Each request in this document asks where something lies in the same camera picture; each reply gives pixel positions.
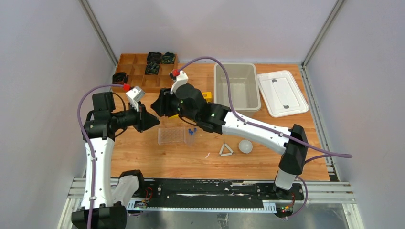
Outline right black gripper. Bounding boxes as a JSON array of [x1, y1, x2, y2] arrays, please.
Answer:
[[151, 85, 199, 123]]

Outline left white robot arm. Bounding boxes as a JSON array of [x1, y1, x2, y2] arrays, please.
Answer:
[[71, 88, 160, 229]]

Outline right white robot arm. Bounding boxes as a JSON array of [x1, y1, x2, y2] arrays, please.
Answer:
[[151, 83, 308, 199]]

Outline clear plastic tube rack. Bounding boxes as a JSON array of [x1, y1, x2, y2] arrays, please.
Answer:
[[158, 127, 185, 146]]

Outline yellow test tube rack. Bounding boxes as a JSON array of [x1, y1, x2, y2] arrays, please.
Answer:
[[170, 92, 213, 118]]

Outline wooden compartment tray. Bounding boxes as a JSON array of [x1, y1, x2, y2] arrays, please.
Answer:
[[116, 53, 178, 93]]

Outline white clay triangle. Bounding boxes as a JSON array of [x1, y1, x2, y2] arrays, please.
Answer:
[[219, 143, 234, 157]]

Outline grey plastic bin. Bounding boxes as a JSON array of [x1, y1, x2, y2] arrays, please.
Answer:
[[213, 63, 261, 117]]

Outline white porcelain dish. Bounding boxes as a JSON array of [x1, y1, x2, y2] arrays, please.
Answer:
[[238, 140, 253, 154]]

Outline white plastic bin lid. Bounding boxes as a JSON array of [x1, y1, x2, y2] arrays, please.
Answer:
[[256, 70, 309, 118]]

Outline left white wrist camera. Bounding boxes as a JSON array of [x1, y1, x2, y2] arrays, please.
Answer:
[[126, 86, 146, 112]]

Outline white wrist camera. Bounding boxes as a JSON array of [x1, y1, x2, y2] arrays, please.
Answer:
[[126, 86, 146, 112], [170, 69, 189, 94]]

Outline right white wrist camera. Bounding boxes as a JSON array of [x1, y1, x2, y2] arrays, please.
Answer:
[[170, 69, 189, 94]]

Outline black cable bundle lower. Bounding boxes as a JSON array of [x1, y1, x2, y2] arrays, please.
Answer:
[[145, 62, 160, 75]]

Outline black cable bundle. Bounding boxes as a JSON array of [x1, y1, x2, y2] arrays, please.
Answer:
[[147, 51, 163, 63], [161, 51, 176, 64], [145, 62, 160, 75]]

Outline black cable bundle right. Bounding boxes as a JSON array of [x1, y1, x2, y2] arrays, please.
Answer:
[[161, 51, 176, 64]]

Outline black cable bundle outside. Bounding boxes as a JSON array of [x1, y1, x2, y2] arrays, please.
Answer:
[[112, 72, 129, 86]]

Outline black cable bundle left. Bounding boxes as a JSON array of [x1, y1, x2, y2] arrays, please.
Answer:
[[147, 51, 163, 63]]

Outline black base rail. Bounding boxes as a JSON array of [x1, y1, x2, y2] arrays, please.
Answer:
[[126, 178, 308, 218]]

